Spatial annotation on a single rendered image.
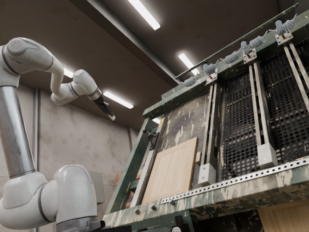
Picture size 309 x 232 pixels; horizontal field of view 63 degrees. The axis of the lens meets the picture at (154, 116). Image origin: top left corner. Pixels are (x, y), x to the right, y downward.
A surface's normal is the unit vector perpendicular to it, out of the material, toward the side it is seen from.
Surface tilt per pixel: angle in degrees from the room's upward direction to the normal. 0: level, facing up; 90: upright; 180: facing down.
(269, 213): 90
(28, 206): 98
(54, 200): 91
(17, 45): 106
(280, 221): 90
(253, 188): 54
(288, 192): 144
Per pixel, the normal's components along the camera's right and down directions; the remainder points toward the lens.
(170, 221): -0.65, -0.21
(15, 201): -0.14, -0.11
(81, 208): 0.44, -0.36
